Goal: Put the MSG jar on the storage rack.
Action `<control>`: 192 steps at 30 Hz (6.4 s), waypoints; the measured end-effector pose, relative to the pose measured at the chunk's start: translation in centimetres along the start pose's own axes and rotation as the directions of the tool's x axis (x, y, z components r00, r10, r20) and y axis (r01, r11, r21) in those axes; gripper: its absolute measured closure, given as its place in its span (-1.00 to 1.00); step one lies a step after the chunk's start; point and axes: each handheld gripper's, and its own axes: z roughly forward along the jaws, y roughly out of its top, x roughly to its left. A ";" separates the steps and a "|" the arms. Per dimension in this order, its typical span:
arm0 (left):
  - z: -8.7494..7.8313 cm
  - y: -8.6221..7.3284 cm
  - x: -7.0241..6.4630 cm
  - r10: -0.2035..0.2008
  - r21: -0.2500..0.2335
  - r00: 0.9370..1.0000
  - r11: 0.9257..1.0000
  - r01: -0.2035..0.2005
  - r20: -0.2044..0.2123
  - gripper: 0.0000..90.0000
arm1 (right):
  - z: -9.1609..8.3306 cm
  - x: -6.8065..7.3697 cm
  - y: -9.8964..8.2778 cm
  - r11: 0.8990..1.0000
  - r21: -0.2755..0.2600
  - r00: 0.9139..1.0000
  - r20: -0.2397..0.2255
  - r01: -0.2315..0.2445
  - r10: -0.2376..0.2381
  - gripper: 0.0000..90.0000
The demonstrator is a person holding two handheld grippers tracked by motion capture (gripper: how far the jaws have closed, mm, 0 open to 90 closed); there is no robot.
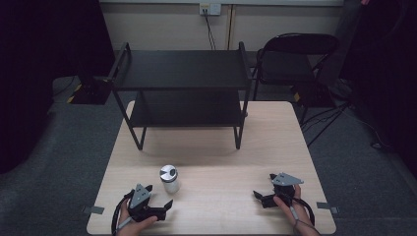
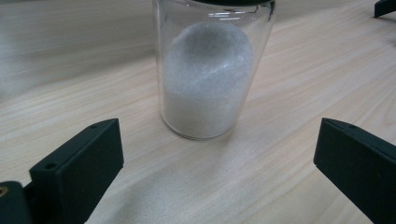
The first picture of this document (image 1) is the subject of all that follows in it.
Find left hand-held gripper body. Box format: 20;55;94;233
127;183;167;223

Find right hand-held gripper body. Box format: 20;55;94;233
261;172;305;209

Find person's right hand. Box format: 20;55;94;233
272;184;322;236

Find person's left hand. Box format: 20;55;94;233
116;199;158;236

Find grey tape strip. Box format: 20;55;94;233
82;205;105;215
316;202;340;214

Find wooden table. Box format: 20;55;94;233
86;100;337;236

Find black two-tier metal rack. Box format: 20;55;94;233
106;41;254;151

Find black stand base yellow stripes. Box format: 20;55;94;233
66;76;114;106

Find black folding chair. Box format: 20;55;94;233
251;32;341;102

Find black curtain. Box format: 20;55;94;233
0;0;116;175
338;0;417;180

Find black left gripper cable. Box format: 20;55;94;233
110;189;136;236

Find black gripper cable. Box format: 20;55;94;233
110;189;136;236
278;191;317;227

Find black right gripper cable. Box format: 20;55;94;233
278;191;317;227

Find black wall power cable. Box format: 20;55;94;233
204;12;217;51

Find white wall socket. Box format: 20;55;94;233
199;2;222;17

